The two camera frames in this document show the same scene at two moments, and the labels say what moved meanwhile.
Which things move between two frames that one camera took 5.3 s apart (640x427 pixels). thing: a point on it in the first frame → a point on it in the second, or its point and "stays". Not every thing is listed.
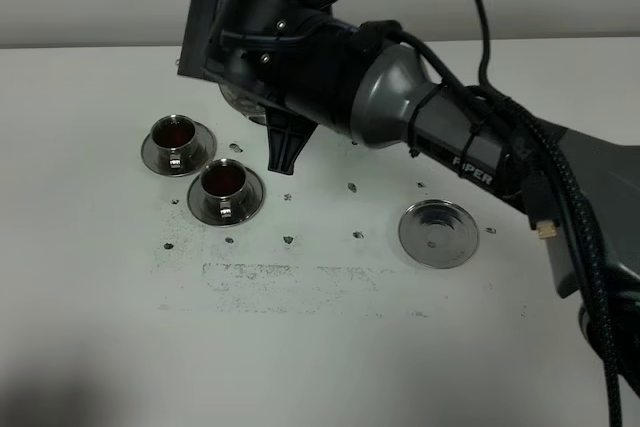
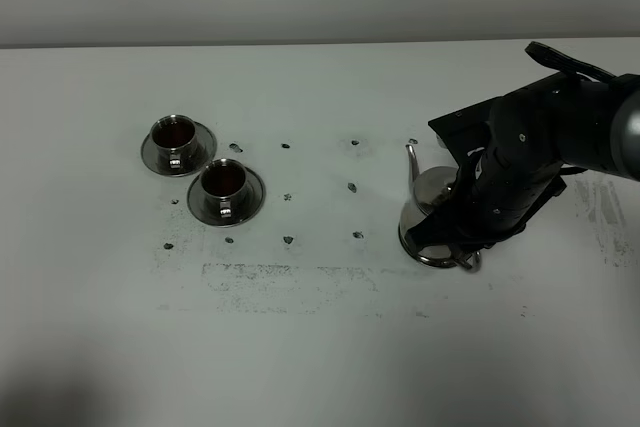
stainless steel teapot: (252, 107) → (428, 187)
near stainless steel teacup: (224, 188) stays
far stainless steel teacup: (174, 141) stays
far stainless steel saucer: (207, 143) stays
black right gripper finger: (287, 134) → (501, 184)
